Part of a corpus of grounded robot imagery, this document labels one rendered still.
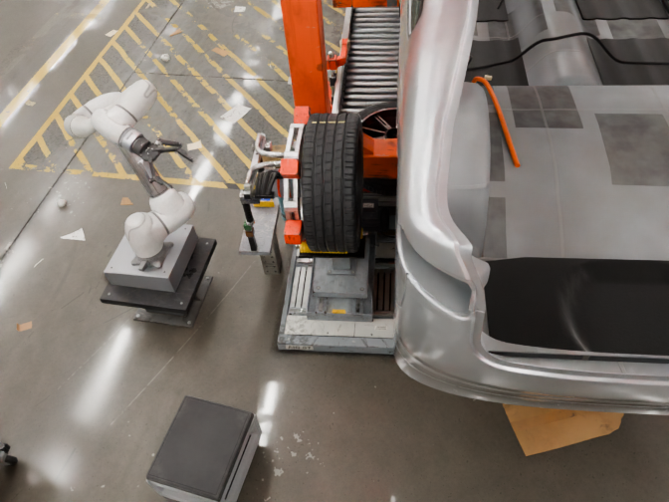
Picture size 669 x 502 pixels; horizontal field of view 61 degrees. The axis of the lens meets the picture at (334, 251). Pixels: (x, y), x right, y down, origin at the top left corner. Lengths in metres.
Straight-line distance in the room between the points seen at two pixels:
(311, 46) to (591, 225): 1.46
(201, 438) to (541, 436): 1.60
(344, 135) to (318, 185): 0.25
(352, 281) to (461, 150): 1.17
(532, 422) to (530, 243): 0.99
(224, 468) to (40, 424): 1.19
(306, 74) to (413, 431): 1.82
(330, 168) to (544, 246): 0.94
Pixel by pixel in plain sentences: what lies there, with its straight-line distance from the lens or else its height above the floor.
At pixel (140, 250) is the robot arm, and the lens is 3.13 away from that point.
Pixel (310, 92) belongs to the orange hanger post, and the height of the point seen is 1.10.
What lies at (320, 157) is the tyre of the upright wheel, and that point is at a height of 1.14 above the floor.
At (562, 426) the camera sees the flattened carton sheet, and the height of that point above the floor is 0.01.
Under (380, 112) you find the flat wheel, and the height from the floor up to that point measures 0.50.
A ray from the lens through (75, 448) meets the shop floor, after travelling 3.31.
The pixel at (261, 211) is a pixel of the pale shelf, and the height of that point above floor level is 0.45.
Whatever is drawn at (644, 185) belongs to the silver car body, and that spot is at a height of 1.01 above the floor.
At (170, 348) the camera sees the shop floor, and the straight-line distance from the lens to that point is 3.39.
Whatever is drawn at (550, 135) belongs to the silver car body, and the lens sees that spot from 2.81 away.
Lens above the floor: 2.76
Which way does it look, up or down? 50 degrees down
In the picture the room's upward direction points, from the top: 6 degrees counter-clockwise
